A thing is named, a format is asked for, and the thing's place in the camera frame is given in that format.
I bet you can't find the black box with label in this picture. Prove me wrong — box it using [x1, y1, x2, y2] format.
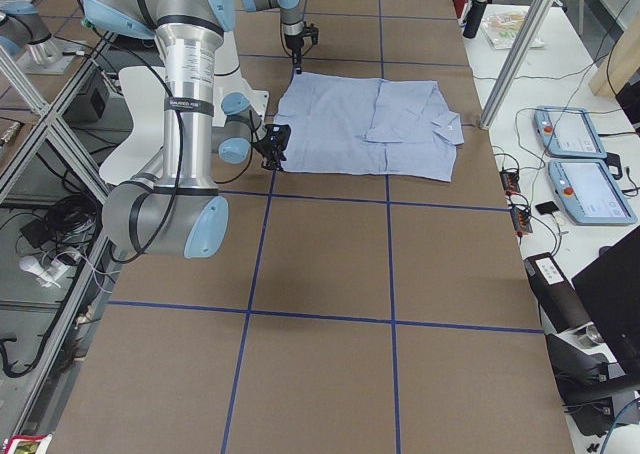
[523, 253, 591, 332]

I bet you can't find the metal cup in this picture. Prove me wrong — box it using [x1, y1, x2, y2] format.
[579, 324, 604, 348]

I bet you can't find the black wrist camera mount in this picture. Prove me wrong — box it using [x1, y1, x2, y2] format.
[302, 22, 319, 46]

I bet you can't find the white central pedestal column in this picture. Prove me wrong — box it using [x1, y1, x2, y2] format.
[208, 0, 269, 128]

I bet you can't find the black monitor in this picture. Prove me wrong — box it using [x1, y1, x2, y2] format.
[572, 229, 640, 373]

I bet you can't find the far orange circuit board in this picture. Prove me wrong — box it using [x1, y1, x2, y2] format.
[499, 169, 521, 195]

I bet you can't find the far teach pendant tablet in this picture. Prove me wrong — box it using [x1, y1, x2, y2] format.
[533, 106, 607, 160]

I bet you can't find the black thermos bottle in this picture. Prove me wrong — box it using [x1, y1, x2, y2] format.
[462, 0, 488, 39]

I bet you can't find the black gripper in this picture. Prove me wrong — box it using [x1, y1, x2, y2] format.
[284, 34, 304, 74]
[254, 124, 291, 171]

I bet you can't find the black power adapter box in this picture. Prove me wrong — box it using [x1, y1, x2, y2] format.
[70, 80, 109, 122]

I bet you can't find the light blue striped shirt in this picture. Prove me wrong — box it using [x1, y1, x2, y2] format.
[274, 72, 464, 182]

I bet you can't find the near teach pendant tablet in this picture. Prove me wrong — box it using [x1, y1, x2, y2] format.
[547, 159, 637, 226]

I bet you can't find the wooden board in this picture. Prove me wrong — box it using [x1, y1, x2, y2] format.
[589, 15, 639, 98]

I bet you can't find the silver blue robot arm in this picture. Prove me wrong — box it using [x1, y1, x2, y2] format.
[241, 0, 305, 74]
[83, 0, 235, 259]

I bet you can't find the near orange circuit board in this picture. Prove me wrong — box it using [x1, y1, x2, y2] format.
[509, 204, 533, 237]

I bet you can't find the orange circuit board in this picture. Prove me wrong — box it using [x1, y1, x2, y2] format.
[509, 204, 533, 237]
[499, 169, 521, 195]

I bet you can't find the small black phone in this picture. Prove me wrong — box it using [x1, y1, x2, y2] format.
[535, 201, 559, 215]

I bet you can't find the teach pendant tablet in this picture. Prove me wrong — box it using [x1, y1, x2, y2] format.
[547, 159, 637, 226]
[533, 106, 607, 160]

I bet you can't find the white plastic chair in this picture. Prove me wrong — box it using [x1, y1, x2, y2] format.
[99, 66, 166, 185]

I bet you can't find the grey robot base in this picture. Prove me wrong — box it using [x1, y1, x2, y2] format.
[1, 1, 78, 75]

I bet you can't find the silver aluminium frame post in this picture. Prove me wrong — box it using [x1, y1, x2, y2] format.
[479, 0, 553, 130]

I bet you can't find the black office chair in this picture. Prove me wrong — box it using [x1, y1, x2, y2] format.
[545, 334, 639, 437]

